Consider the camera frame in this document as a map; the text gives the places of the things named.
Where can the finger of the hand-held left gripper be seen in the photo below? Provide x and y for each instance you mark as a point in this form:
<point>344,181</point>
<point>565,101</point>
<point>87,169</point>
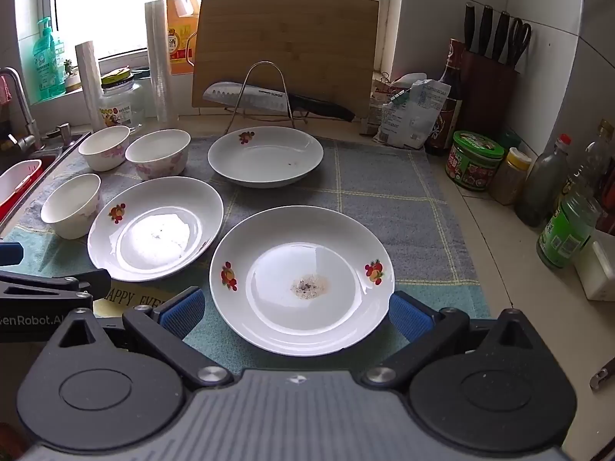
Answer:
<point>10,253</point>
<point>93,283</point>

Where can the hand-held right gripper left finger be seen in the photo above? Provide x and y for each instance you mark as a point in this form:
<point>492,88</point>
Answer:
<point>182,312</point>

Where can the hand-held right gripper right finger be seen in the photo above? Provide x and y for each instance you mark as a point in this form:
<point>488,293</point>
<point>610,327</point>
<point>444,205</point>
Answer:
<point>408,314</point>

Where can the small white cup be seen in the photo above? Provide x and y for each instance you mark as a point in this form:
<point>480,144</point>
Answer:
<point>69,206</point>

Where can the white bowl pink flowers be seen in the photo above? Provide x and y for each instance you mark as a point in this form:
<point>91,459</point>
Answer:
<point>103,149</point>
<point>158,156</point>

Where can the red and white basket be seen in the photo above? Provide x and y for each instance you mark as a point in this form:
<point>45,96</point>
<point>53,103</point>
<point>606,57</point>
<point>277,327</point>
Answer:
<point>14,182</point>

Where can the steel sink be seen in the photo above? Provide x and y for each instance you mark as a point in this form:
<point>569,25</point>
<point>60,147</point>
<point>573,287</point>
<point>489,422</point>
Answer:
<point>53,146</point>

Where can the grey checked dish towel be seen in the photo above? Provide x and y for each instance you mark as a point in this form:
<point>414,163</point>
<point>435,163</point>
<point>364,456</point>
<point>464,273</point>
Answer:
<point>384,192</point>

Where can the metal faucet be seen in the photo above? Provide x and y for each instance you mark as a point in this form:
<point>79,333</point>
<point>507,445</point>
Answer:
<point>21,105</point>

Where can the green lidded sauce jar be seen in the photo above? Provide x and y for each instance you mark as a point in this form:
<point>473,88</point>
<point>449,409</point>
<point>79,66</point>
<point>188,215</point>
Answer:
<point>473,161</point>

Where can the spice jar yellow lid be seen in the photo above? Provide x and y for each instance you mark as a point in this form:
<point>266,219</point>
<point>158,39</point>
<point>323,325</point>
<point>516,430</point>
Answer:
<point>509,177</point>

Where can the green label bottle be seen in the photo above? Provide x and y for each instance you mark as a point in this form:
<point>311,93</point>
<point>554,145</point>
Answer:
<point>564,230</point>

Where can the glass jar yellow-green lid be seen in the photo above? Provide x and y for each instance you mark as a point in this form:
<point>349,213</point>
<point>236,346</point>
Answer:
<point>120,105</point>

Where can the small plant figurine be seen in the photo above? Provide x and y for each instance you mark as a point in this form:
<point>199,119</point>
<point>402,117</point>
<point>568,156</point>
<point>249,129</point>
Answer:
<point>71,79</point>

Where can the small plastic wrap roll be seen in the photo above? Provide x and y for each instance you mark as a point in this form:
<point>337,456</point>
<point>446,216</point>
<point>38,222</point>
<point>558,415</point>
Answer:
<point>91,81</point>

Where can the green dish soap bottle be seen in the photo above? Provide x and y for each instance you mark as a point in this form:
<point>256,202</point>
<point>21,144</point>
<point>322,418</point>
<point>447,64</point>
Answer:
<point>48,67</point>

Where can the white plastic box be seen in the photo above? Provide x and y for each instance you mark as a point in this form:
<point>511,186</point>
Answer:
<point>598,273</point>

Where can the dark soy sauce bottle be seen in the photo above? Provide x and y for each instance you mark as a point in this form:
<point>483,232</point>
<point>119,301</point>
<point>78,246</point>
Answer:
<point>444,120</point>

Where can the white printed bag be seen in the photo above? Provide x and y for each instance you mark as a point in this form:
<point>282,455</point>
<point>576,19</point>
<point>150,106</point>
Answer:
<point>413,115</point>

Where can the dark metal tool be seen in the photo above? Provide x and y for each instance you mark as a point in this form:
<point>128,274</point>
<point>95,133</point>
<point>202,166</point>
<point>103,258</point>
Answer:
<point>603,375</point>

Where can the dark red sauce bottle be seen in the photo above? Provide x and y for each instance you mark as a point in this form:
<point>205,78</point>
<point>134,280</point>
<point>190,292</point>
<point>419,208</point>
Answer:
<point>608,206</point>

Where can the dark red knife block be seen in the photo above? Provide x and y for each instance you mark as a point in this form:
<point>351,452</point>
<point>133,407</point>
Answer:
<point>490,96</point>

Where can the large plastic wrap roll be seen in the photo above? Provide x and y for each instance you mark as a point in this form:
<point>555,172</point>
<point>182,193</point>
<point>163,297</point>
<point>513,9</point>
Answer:
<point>161,57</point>

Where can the clear glass bottle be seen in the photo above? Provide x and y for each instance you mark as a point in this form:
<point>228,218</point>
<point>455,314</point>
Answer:
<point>596,158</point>

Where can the orange cooking wine jug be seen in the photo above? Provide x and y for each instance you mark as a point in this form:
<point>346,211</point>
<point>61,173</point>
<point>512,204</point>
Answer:
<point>178,43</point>

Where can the window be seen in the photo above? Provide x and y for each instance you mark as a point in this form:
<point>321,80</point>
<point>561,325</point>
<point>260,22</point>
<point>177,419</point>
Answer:
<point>105,5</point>

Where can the bamboo cutting board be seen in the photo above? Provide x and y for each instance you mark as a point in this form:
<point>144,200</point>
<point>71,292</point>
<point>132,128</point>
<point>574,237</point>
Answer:
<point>288,38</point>

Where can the black kitchen scissors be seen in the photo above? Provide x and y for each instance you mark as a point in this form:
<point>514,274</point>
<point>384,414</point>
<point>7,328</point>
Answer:
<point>520,38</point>

